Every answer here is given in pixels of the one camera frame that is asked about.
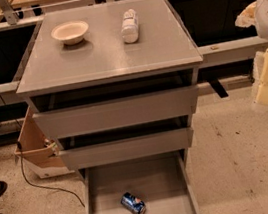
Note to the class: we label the blue pepsi can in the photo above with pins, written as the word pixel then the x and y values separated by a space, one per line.
pixel 133 203

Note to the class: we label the grey drawer cabinet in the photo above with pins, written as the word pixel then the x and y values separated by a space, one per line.
pixel 102 67

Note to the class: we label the grey open bottom drawer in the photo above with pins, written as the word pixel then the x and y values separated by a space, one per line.
pixel 160 181

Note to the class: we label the grey middle drawer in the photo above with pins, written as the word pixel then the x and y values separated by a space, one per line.
pixel 130 148

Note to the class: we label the grey top drawer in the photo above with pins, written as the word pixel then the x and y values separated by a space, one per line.
pixel 133 110

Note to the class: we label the white plastic bottle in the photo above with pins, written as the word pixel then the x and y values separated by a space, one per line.
pixel 130 29

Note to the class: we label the white paper bowl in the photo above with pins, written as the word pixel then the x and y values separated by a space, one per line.
pixel 70 33

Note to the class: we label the brown cardboard box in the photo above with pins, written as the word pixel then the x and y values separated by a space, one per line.
pixel 40 153

